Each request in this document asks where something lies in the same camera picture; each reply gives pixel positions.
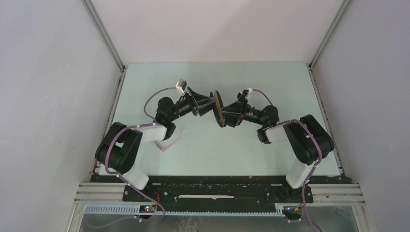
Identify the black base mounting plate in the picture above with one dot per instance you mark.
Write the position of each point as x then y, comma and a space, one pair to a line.
221, 194

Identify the aluminium corner rail left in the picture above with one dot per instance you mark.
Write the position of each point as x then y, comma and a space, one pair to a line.
98, 23

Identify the aluminium corner rail right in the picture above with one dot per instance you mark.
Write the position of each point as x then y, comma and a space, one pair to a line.
330, 32

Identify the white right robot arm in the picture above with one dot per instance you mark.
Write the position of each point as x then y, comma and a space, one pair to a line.
309, 141

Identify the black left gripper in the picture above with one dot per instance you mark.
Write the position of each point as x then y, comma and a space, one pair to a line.
193, 101

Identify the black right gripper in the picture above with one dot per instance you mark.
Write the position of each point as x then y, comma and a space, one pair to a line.
239, 107

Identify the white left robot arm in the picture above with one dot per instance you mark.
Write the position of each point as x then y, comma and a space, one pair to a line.
118, 149

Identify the aluminium corner rail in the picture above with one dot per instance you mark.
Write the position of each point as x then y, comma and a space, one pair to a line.
98, 23
330, 32

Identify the black glasses case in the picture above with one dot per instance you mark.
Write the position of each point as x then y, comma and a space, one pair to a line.
217, 109

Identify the pink transparent sunglasses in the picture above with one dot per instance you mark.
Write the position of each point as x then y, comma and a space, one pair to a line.
164, 145

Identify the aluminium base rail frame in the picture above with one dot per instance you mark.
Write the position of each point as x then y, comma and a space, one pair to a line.
323, 195

